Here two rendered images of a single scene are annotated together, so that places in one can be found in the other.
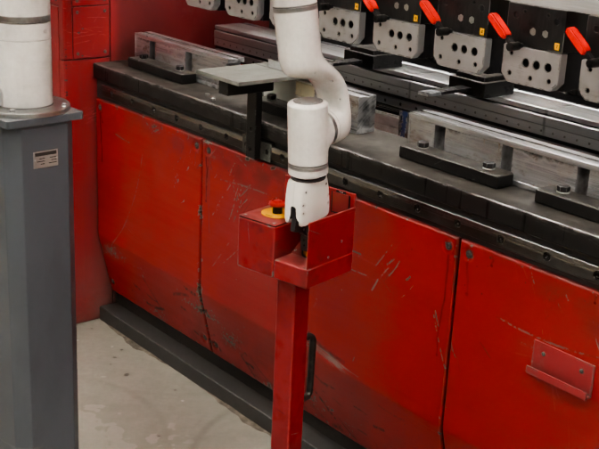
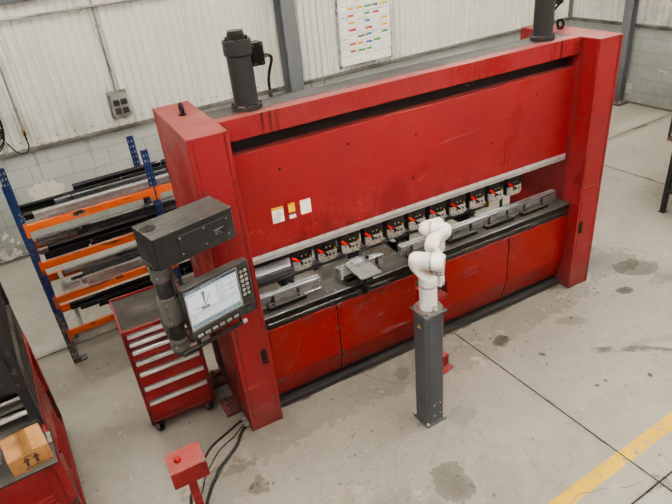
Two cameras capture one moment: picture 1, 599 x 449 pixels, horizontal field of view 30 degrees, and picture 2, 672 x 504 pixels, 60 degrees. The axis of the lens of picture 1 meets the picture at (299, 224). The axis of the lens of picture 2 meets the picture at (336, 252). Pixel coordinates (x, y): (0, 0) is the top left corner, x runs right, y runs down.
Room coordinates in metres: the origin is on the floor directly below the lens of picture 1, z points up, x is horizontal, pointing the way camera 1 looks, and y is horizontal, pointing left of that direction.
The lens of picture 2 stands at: (2.04, 3.76, 3.33)
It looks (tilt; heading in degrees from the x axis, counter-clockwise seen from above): 30 degrees down; 285
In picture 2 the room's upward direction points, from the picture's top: 6 degrees counter-clockwise
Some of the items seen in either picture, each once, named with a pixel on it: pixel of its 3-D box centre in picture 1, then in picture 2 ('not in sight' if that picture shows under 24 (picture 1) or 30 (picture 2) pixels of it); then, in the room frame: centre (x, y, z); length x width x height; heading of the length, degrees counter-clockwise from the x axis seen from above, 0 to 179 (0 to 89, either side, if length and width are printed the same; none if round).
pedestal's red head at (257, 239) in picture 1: (296, 230); (431, 289); (2.31, 0.01, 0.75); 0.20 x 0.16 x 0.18; 51
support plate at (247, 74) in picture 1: (258, 73); (362, 268); (2.81, 0.12, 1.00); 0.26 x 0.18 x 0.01; 130
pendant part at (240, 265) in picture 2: not in sight; (216, 297); (3.49, 1.15, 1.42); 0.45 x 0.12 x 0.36; 54
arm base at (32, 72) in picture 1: (22, 64); (428, 296); (2.29, 0.59, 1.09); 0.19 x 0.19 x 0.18
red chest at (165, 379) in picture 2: not in sight; (165, 357); (4.28, 0.71, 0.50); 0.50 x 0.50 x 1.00; 40
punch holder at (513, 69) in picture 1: (545, 44); (435, 210); (2.31, -0.49, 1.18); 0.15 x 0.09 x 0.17; 40
